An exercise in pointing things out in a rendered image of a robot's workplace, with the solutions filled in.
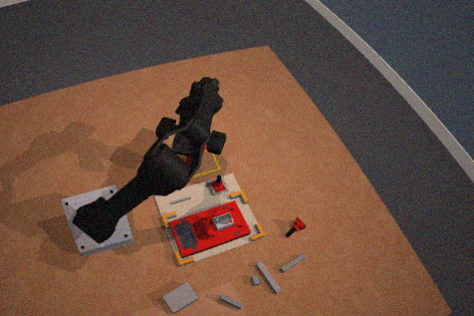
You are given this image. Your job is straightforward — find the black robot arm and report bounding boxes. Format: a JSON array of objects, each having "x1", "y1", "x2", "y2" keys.
[{"x1": 72, "y1": 77, "x2": 223, "y2": 244}]

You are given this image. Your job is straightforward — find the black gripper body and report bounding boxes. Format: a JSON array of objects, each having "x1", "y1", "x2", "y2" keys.
[{"x1": 155, "y1": 117, "x2": 226, "y2": 155}]

